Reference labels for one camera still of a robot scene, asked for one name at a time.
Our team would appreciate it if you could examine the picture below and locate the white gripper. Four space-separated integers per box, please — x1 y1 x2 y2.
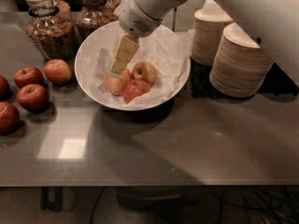
107 0 187 78

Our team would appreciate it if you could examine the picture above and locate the yellow-red apple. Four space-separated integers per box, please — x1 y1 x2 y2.
132 62 157 87
107 69 131 96

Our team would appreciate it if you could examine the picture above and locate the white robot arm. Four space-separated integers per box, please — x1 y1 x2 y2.
119 0 299 85

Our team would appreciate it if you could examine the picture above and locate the front red apple in bowl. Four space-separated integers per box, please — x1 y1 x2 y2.
123 79 150 104

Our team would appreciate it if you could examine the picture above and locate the white bowl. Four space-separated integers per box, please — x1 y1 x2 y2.
74 21 192 112

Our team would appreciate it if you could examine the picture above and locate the orange-red apple on table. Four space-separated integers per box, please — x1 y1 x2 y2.
44 59 73 86

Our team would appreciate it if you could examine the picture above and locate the dark red apple upper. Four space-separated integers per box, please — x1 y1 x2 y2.
14 66 44 88

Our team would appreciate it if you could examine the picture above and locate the dark red apple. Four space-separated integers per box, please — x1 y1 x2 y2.
14 66 44 88
0 102 20 133
0 76 10 99
17 84 50 113

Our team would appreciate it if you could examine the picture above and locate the dark red apple middle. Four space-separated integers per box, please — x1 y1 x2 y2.
17 84 50 113

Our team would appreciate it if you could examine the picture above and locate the dark red apple far left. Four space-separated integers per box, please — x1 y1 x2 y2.
0 76 10 99

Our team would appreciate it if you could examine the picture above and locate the dark red apple lower left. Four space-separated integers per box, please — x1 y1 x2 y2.
0 102 20 133

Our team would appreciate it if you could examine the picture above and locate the white paper liner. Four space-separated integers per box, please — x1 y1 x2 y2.
90 23 192 106

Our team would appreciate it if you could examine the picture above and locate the right glass cereal jar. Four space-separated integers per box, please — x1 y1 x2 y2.
75 0 118 39

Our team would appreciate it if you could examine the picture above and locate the glass cereal jar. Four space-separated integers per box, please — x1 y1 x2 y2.
75 0 118 39
25 0 75 61

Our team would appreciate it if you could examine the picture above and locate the left glass cereal jar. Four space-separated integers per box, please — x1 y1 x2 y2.
25 0 75 61

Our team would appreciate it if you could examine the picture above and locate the back stack of paper bowls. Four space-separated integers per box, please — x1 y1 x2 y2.
191 0 234 66

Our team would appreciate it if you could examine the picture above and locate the stack of paper bowls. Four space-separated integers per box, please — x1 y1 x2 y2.
209 23 273 98
191 0 234 66

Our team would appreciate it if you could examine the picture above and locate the front stack of paper bowls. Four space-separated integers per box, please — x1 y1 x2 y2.
209 23 273 98

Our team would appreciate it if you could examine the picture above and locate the black mat under stacks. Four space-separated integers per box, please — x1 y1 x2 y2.
189 60 299 99

